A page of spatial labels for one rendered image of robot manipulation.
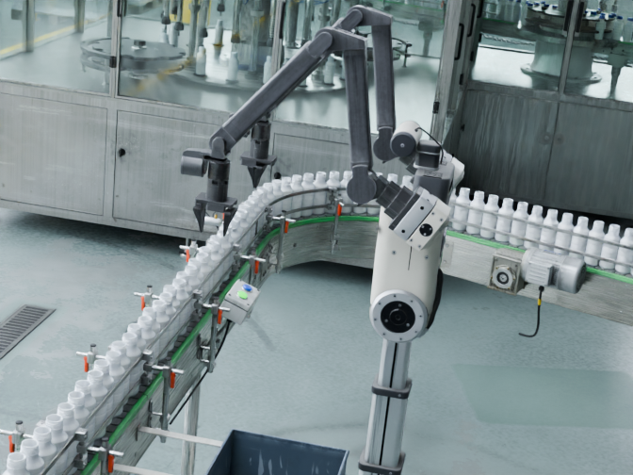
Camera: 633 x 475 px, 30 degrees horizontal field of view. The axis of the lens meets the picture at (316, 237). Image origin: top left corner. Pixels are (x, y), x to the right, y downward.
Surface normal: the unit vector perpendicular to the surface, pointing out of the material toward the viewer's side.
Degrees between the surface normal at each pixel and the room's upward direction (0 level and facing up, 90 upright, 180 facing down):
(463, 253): 90
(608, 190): 90
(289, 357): 0
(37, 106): 90
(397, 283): 101
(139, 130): 90
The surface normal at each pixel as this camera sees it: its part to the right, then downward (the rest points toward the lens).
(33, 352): 0.10, -0.94
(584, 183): -0.19, 0.30
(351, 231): 0.26, 0.34
